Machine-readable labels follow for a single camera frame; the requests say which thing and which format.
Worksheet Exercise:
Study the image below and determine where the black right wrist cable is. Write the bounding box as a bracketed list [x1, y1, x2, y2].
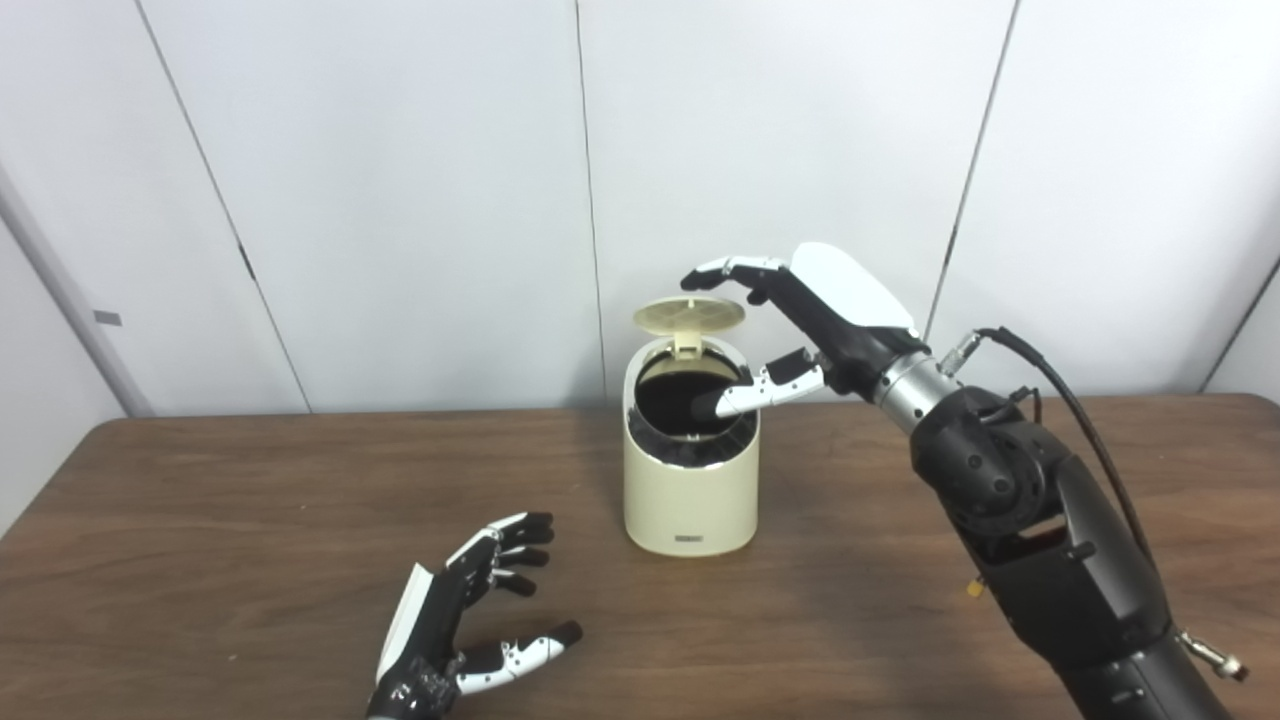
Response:
[940, 327, 1161, 576]

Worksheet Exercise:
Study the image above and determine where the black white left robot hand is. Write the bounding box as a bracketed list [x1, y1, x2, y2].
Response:
[366, 512, 583, 720]

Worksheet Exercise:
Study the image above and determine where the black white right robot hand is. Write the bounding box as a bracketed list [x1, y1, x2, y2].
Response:
[681, 242, 931, 419]

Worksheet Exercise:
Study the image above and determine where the black bin liner bag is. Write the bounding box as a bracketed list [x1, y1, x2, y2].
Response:
[628, 352, 758, 468]

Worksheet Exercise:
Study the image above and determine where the cream-colored round bin lid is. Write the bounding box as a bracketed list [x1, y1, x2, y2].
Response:
[633, 296, 747, 358]

